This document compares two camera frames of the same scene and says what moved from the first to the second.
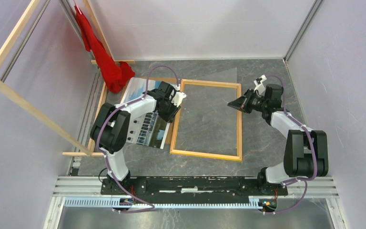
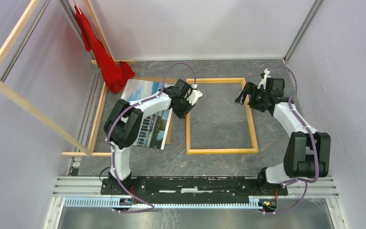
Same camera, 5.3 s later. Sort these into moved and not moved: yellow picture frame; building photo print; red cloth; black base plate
Moved: yellow picture frame
Not moved: black base plate; building photo print; red cloth
